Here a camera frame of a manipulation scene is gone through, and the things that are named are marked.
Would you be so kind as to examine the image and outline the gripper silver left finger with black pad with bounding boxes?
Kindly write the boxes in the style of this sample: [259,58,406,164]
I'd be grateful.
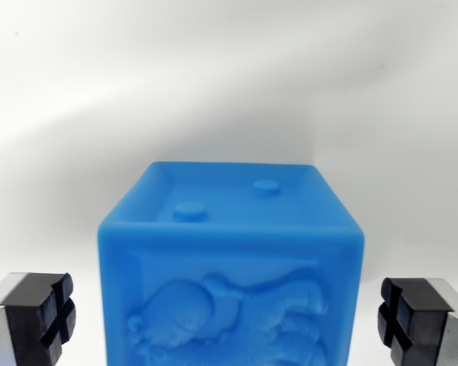
[0,271,78,366]

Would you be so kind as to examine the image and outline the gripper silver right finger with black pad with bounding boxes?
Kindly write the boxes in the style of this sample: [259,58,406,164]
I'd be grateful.
[376,277,458,366]

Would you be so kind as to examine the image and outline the blue embossed soft cube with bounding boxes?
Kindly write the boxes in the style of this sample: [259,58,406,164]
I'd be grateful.
[98,161,366,366]

